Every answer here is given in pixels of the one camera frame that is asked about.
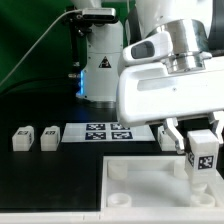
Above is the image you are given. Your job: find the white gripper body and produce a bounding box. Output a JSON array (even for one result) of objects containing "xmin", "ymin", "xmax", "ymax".
[{"xmin": 117, "ymin": 61, "xmax": 224, "ymax": 127}]

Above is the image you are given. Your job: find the white base tag plate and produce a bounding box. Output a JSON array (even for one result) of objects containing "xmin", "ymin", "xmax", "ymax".
[{"xmin": 62, "ymin": 122, "xmax": 155, "ymax": 143}]

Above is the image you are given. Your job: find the white square tabletop tray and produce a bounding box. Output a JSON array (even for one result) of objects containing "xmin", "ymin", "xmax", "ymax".
[{"xmin": 100, "ymin": 155, "xmax": 224, "ymax": 215}]

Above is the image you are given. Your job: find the white L-shaped obstacle wall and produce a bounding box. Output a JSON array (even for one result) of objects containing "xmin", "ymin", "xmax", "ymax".
[{"xmin": 0, "ymin": 213, "xmax": 224, "ymax": 224}]

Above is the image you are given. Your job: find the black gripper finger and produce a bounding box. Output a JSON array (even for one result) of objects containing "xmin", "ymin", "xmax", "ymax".
[
  {"xmin": 208, "ymin": 111, "xmax": 224, "ymax": 144},
  {"xmin": 163, "ymin": 118, "xmax": 185, "ymax": 154}
]

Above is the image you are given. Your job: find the grey camera cable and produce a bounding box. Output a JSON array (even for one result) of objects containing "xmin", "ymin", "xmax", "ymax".
[{"xmin": 0, "ymin": 9, "xmax": 81, "ymax": 88}]

